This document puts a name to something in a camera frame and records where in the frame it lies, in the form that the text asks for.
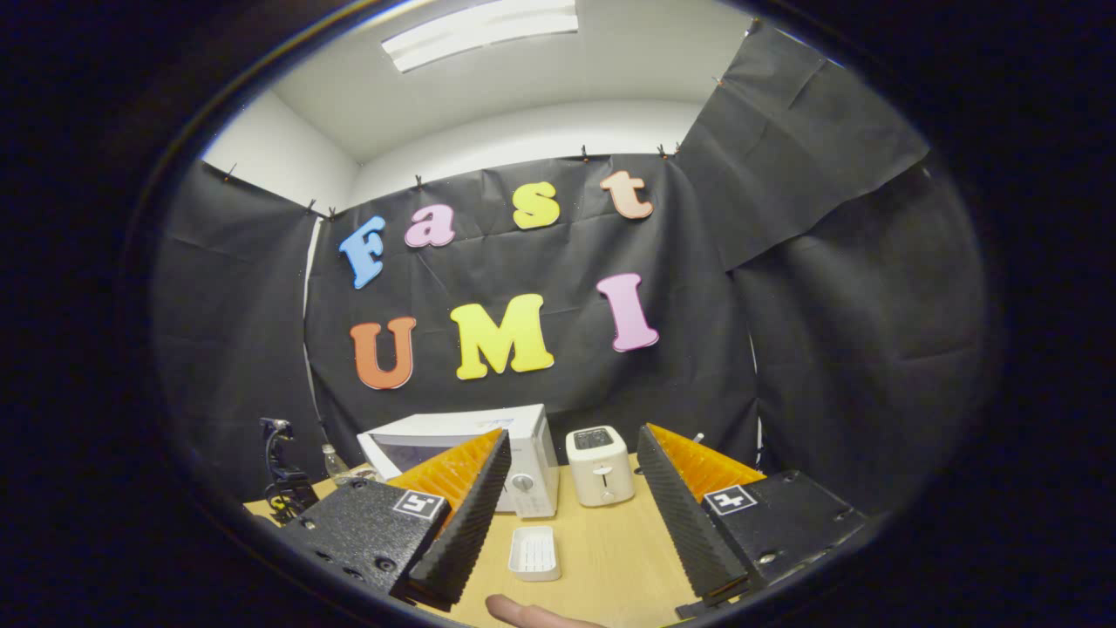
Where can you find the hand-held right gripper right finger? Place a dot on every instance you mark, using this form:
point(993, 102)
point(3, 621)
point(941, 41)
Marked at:
point(684, 528)

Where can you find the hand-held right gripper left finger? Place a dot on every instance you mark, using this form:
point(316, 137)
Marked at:
point(466, 532)

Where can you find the white microwave oven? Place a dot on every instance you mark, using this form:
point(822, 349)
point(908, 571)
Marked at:
point(532, 453)

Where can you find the clear bottle with green label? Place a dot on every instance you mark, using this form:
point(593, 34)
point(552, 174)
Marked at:
point(334, 462)

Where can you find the small white dish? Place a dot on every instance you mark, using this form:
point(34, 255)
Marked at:
point(534, 554)

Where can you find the cream toaster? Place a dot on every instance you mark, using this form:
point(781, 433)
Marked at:
point(600, 471)

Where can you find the black backdrop cloth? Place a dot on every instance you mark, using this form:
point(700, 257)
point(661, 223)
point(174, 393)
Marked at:
point(828, 331)

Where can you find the long ceiling light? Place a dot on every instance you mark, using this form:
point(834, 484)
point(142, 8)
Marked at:
point(479, 35)

